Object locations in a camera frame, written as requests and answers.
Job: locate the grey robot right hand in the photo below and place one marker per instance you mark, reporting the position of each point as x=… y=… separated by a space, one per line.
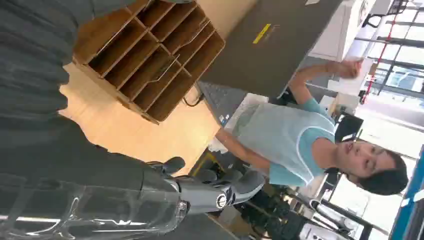
x=99 y=185

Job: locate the wooden card sorting box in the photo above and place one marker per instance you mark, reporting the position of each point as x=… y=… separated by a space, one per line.
x=99 y=30

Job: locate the person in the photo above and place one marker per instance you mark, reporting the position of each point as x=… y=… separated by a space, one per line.
x=281 y=132

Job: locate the grey laptop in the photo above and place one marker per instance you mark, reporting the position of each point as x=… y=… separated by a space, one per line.
x=265 y=59

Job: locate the black chair back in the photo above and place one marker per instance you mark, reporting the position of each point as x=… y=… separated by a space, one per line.
x=348 y=127

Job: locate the white cabinet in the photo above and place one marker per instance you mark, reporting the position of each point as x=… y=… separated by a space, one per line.
x=334 y=33

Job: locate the red barrier belt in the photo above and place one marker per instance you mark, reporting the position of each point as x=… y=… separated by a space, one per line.
x=381 y=56

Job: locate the blue board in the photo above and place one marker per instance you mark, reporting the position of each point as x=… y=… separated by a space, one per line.
x=410 y=205

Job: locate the metal stanchion post with base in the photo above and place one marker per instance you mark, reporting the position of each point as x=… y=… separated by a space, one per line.
x=348 y=217

